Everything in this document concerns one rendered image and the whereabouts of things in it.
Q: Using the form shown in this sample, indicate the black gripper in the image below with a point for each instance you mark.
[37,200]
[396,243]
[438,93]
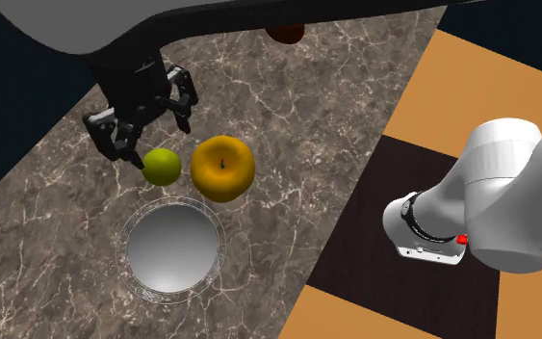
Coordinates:
[134,89]

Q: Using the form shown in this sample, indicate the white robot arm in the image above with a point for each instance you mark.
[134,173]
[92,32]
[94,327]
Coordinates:
[500,187]

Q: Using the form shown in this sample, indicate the green lime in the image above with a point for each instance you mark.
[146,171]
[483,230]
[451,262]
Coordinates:
[161,167]

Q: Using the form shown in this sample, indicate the yellow orange apple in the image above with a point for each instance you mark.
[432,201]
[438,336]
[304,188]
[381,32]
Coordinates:
[222,170]

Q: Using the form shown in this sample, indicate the silver bowl with ornate rim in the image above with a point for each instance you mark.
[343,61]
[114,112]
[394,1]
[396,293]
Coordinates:
[172,249]

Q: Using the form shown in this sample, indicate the dark red round fruit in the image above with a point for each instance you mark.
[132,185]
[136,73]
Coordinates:
[285,33]

